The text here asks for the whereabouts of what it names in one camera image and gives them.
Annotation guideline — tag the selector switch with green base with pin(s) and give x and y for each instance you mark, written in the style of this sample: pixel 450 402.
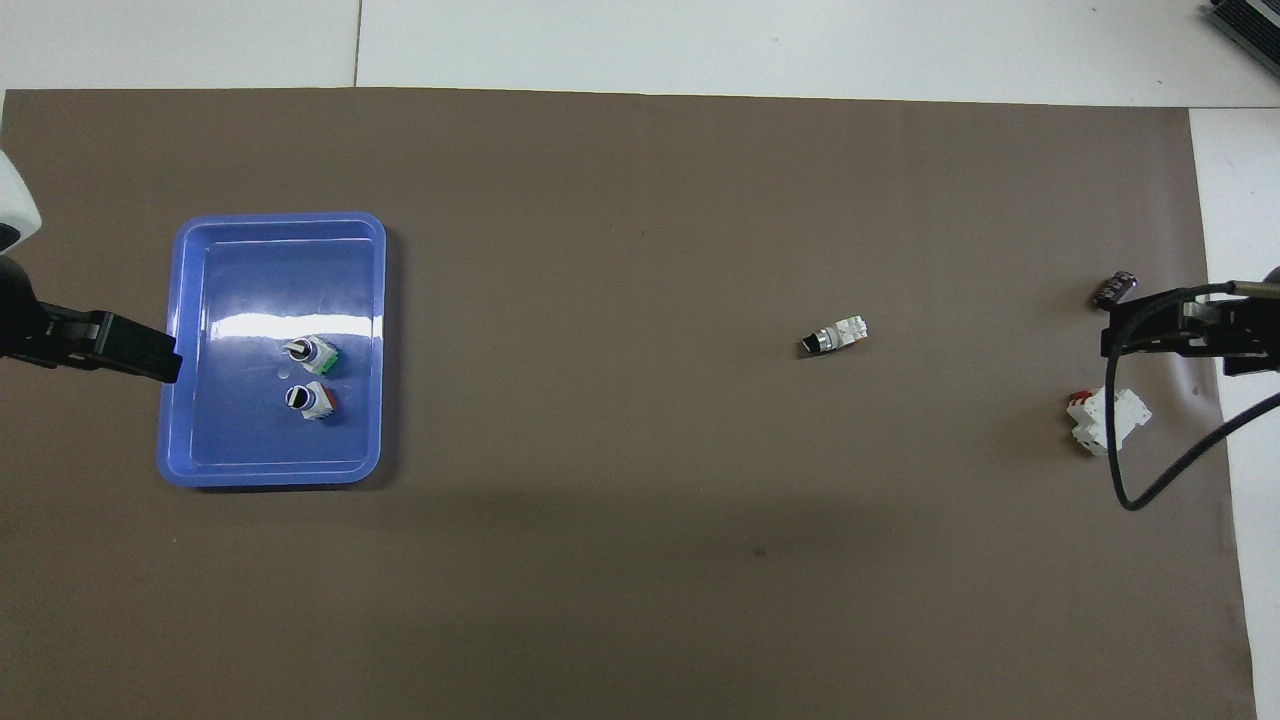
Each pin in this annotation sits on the selector switch with green base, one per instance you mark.
pixel 312 356

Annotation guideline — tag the brown paper table mat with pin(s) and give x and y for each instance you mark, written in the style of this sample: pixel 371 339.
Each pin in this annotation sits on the brown paper table mat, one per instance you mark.
pixel 600 250

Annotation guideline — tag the selector switch with pale base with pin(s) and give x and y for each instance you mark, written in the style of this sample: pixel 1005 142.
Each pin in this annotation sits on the selector switch with pale base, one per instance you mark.
pixel 835 336

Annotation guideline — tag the blue plastic tray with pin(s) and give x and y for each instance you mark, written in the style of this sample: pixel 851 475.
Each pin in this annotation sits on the blue plastic tray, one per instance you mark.
pixel 260 290

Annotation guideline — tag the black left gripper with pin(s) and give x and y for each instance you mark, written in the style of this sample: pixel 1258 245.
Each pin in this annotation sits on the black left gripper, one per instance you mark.
pixel 18 320

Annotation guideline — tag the selector switch with red base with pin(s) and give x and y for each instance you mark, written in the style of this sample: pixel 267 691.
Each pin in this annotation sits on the selector switch with red base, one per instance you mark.
pixel 310 402

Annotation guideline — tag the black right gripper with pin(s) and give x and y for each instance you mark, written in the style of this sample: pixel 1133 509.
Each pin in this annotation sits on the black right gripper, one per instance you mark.
pixel 1272 276

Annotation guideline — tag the grey ribbed metal device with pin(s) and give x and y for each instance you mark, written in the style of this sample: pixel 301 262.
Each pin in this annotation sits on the grey ribbed metal device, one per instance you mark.
pixel 1250 25

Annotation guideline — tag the small dark brown capacitor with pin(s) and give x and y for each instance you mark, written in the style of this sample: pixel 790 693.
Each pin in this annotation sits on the small dark brown capacitor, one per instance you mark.
pixel 1115 289

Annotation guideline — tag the white and red circuit breaker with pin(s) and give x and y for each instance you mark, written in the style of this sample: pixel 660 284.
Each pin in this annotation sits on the white and red circuit breaker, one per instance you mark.
pixel 1128 412

